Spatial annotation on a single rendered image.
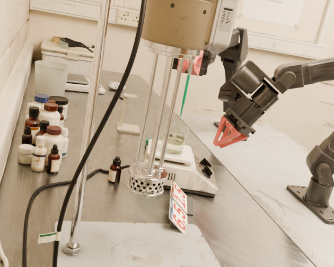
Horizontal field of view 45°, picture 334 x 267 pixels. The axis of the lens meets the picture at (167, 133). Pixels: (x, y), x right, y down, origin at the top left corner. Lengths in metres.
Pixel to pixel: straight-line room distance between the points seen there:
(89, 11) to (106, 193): 1.58
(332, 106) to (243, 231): 2.35
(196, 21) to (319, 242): 0.62
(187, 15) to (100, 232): 0.44
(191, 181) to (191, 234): 0.21
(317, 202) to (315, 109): 2.01
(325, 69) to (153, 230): 0.58
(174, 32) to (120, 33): 1.90
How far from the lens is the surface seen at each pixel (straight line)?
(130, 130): 1.42
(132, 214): 0.91
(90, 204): 0.92
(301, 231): 1.03
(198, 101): 2.69
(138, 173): 0.68
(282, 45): 2.80
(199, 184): 1.04
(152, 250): 0.78
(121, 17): 2.41
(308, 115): 3.11
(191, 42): 0.59
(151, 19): 0.60
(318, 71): 1.07
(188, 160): 1.02
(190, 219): 0.92
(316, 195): 1.16
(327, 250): 1.00
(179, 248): 0.81
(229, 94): 1.11
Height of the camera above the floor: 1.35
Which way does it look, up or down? 18 degrees down
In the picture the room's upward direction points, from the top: 11 degrees clockwise
